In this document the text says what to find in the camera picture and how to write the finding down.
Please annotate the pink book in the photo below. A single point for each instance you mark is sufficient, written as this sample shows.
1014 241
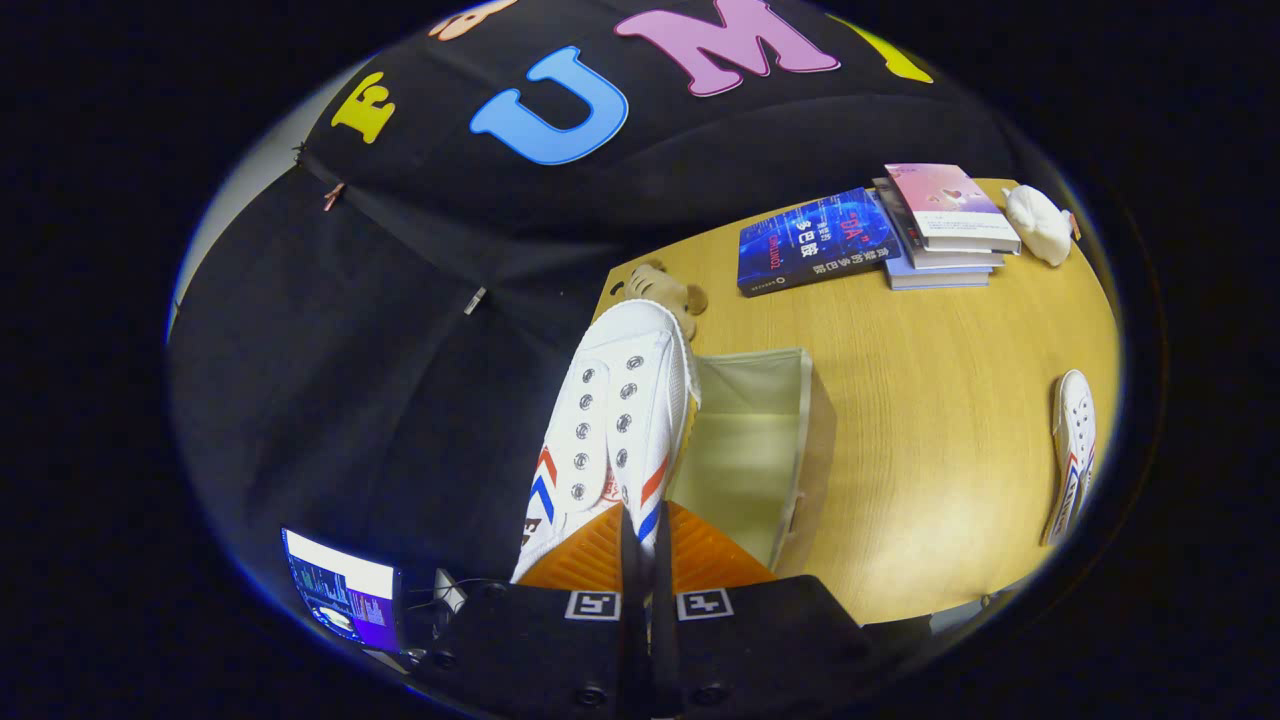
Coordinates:
945 200

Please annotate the black backdrop cloth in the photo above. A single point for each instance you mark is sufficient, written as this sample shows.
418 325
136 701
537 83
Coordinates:
350 350

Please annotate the grey book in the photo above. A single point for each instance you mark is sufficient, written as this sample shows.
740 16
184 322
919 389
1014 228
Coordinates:
950 259

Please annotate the brown plush toy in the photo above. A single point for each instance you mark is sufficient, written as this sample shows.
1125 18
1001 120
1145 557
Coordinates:
670 290

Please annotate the beige fabric storage box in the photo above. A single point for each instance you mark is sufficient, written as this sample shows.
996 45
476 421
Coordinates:
750 450

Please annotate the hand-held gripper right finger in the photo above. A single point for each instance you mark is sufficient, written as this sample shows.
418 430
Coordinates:
664 600

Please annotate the white plush toy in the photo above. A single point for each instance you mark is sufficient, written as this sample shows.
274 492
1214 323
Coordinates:
1040 225

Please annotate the white canvas shoe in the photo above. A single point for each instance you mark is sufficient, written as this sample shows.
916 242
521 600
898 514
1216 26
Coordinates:
1075 440
665 400

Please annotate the laptop screen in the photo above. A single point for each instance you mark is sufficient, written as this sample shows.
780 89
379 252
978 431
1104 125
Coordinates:
345 595

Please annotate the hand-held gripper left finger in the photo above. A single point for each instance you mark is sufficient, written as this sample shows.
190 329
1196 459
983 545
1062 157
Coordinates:
633 600

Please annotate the silver clip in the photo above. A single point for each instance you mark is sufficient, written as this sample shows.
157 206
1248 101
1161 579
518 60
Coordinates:
475 300

